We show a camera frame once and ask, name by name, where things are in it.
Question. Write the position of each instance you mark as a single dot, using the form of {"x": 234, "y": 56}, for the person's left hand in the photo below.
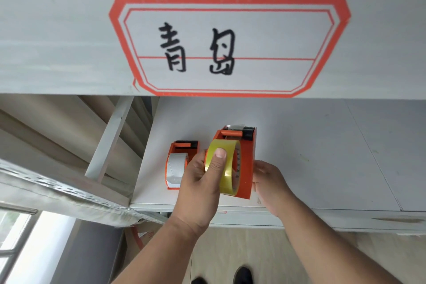
{"x": 196, "y": 194}

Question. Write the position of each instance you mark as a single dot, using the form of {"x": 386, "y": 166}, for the person's right hand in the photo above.
{"x": 273, "y": 187}

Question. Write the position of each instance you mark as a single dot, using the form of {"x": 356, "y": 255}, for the person's right fingers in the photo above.
{"x": 260, "y": 168}

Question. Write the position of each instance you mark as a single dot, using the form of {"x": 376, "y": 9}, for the person's left thumb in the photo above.
{"x": 218, "y": 160}

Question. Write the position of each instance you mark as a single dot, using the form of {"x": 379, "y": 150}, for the large orange tape dispenser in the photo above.
{"x": 247, "y": 164}

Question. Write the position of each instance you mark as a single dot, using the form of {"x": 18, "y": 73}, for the yellow transparent tape roll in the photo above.
{"x": 229, "y": 180}

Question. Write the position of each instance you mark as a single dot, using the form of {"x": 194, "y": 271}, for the person's right forearm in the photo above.
{"x": 326, "y": 247}

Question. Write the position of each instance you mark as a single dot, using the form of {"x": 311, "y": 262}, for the person's left forearm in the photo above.
{"x": 159, "y": 253}

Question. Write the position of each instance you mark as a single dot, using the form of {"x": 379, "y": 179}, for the small orange tape dispenser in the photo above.
{"x": 176, "y": 147}

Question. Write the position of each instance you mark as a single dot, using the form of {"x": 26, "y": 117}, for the white tape roll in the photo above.
{"x": 174, "y": 169}

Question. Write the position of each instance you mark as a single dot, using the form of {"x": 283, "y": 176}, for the small red bordered shelf label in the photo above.
{"x": 219, "y": 213}

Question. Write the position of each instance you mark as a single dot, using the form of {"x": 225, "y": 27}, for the grey metal shelving unit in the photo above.
{"x": 332, "y": 147}

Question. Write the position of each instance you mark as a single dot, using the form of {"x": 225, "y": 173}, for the cardboard box with red tape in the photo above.
{"x": 146, "y": 237}

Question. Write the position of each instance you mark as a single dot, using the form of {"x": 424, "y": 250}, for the person's black right shoe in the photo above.
{"x": 242, "y": 276}

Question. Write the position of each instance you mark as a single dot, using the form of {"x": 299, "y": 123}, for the person's black shoe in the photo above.
{"x": 242, "y": 276}
{"x": 199, "y": 281}

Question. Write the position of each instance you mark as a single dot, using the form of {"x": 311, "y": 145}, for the person's black left shoe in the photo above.
{"x": 199, "y": 281}

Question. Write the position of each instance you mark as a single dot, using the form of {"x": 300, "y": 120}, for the red bordered paper label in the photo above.
{"x": 253, "y": 34}

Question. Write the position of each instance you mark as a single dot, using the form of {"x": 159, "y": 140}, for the grey window frame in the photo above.
{"x": 16, "y": 247}

